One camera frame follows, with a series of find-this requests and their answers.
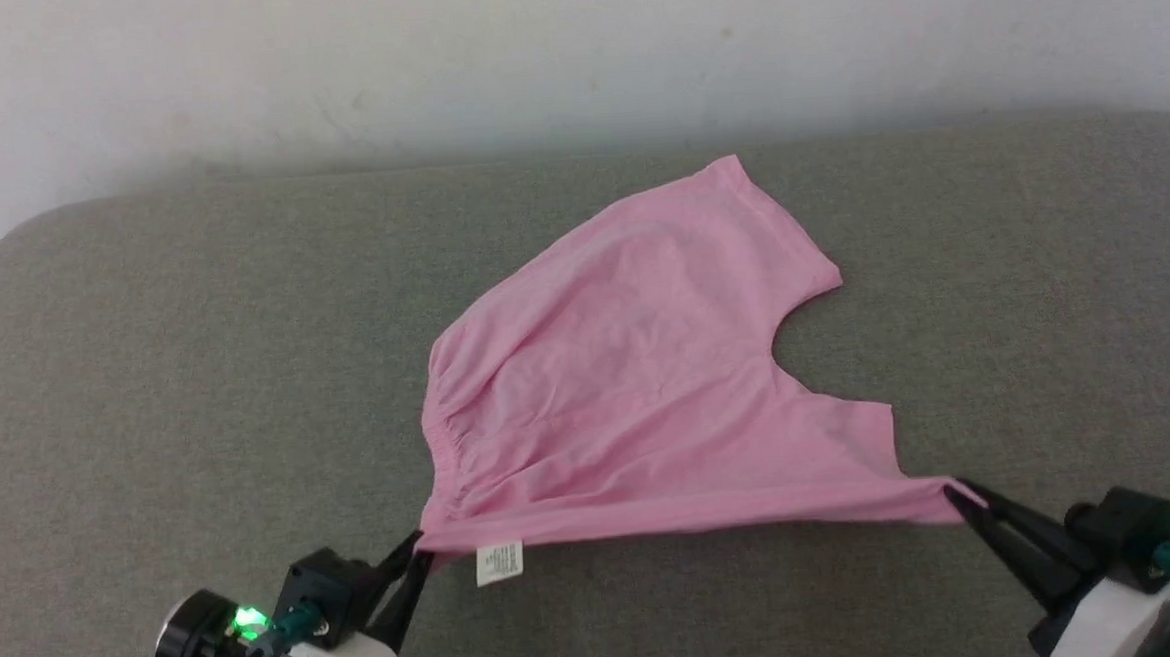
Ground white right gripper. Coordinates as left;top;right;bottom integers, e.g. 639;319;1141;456
941;468;1170;657

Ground pink shorts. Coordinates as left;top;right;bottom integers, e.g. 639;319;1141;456
399;142;991;590

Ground black round left gripper motor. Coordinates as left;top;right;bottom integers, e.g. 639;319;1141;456
150;585;273;657

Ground grey fabric sofa cushion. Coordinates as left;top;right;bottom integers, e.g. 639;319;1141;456
0;108;1170;657

